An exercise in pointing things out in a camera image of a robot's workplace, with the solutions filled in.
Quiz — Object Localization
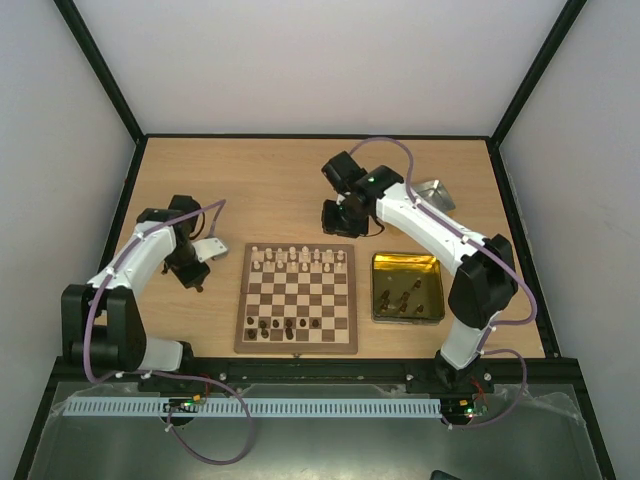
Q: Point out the gold tin tray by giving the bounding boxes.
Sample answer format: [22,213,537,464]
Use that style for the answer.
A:
[371,252,445,325]

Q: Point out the wooden chessboard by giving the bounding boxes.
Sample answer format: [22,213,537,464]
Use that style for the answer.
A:
[234,243,358,356]

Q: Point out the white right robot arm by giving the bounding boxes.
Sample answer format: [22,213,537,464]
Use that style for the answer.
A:
[321,151,518,392]

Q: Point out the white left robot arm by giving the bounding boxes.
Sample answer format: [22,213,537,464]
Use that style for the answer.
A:
[61,195,210,382]

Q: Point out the silver tin lid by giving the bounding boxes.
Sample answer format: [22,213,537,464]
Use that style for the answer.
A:
[412,179,456,214]

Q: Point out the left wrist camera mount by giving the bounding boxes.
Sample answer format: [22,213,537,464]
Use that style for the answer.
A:
[192,237,229,263]

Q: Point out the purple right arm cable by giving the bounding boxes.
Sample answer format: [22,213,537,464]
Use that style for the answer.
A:
[349,137,539,431]

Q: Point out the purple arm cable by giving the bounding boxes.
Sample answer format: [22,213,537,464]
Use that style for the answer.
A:
[82,199,256,464]
[349,137,539,431]

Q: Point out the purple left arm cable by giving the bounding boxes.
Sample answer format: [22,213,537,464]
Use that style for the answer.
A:
[82,199,256,464]

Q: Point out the white slotted cable duct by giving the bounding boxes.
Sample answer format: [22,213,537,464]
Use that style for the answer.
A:
[60,397,441,419]

